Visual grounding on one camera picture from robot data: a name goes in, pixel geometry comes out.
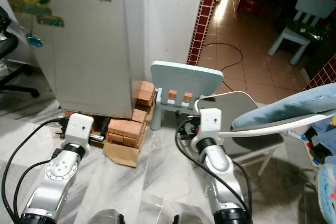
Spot blue round fridge magnet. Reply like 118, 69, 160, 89
27, 33, 44, 48

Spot red brick stack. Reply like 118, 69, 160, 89
60, 81, 155, 148

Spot brown cardboard piece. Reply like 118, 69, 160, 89
103, 141, 140, 168

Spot light blue child chair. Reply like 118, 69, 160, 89
148, 60, 224, 132
268, 0, 336, 66

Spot silver robot left leg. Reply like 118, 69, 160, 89
93, 209, 128, 224

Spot silver robot leg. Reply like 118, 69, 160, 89
93, 209, 128, 224
170, 215, 208, 224

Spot silver robot right leg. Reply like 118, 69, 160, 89
170, 215, 208, 224

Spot black office chair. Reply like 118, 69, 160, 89
0, 17, 40, 99

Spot ironing board blue cover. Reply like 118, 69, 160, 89
219, 85, 336, 140

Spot white colourful printed box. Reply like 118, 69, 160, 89
291, 124, 336, 166

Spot dark green bag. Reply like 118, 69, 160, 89
285, 18, 323, 42

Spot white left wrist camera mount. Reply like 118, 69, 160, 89
65, 113, 95, 146

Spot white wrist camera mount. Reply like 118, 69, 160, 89
65, 113, 95, 146
198, 108, 223, 141

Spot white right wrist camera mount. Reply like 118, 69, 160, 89
198, 108, 223, 141

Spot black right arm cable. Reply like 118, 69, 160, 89
175, 119, 254, 217

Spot long black left arm cable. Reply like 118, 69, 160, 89
1, 119, 68, 224

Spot short black left arm cable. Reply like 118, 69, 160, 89
14, 158, 53, 222

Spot thin black floor cable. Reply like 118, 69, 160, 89
202, 42, 244, 86

